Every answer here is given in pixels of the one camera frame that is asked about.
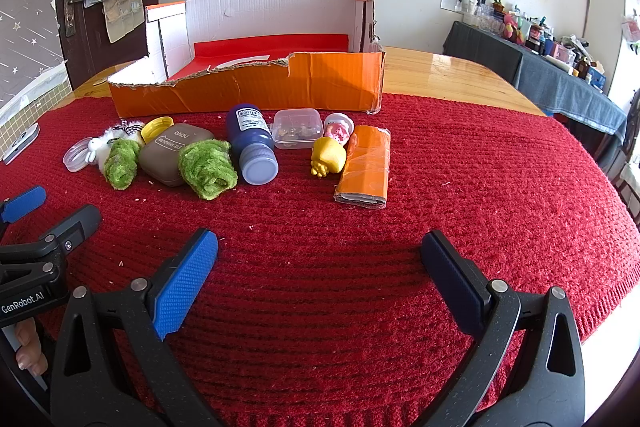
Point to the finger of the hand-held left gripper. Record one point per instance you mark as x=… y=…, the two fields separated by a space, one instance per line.
x=75 y=224
x=25 y=202

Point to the white rectangular device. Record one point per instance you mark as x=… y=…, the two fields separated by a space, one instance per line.
x=20 y=143

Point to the pink figurine toy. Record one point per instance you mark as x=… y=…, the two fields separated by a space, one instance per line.
x=337 y=130

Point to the dark blue bottle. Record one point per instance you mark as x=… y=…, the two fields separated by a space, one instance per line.
x=250 y=127

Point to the yellow figurine toy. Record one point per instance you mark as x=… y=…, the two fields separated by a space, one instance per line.
x=327 y=152

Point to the red knitted mat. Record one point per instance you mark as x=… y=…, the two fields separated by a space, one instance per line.
x=320 y=217

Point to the row of cosmetic bottles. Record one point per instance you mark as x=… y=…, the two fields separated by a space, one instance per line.
x=540 y=37

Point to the green fuzzy ball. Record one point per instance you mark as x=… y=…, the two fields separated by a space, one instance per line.
x=205 y=169
x=121 y=164

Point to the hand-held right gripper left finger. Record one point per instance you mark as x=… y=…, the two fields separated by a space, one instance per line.
x=185 y=282

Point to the grey-brown rounded case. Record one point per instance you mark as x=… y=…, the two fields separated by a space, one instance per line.
x=165 y=152

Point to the clear plastic round dish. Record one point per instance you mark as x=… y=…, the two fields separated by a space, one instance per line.
x=75 y=157

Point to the dark cloth-covered side table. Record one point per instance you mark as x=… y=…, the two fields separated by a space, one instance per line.
x=550 y=82

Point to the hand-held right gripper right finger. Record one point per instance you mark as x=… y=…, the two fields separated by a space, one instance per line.
x=450 y=277

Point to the person's left hand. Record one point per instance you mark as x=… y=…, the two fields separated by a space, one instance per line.
x=30 y=347

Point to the small clear plastic box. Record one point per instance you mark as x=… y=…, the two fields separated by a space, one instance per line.
x=297 y=129

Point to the pink plastic bag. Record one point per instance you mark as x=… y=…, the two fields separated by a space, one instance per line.
x=631 y=27

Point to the orange cardboard box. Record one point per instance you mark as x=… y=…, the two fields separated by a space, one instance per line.
x=300 y=82

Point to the beige hanging organizer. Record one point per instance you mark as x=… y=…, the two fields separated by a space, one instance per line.
x=120 y=19

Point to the yellow bottle cap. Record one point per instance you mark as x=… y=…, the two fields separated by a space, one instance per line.
x=155 y=129

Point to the orange block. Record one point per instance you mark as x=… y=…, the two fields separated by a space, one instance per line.
x=365 y=162

